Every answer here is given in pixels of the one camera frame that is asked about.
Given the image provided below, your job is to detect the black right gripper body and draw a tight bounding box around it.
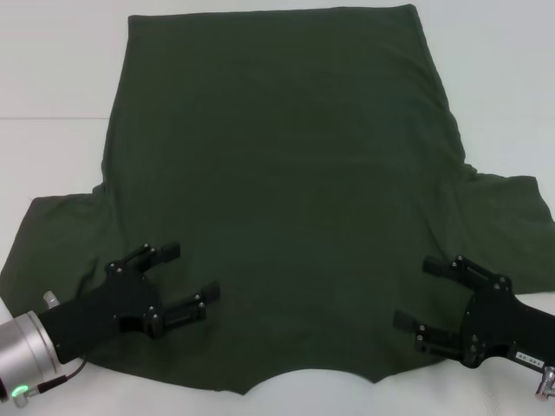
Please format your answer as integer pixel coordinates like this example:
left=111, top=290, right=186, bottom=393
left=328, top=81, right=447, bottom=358
left=461, top=273, right=555, bottom=373

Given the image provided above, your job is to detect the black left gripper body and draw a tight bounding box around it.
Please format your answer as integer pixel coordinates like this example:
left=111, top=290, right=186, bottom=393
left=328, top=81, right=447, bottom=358
left=37, top=261, right=161, bottom=366

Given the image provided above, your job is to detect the dark green t-shirt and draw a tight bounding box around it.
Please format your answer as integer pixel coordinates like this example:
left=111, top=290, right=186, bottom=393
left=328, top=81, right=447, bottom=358
left=0, top=3, right=550, bottom=398

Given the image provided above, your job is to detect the silver right wrist cable plug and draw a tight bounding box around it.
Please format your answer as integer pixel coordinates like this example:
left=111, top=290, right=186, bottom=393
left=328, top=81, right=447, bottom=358
left=535, top=366, right=555, bottom=398

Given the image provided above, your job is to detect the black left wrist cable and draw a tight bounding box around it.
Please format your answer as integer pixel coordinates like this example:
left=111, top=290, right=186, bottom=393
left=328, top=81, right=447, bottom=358
left=12, top=361, right=88, bottom=411

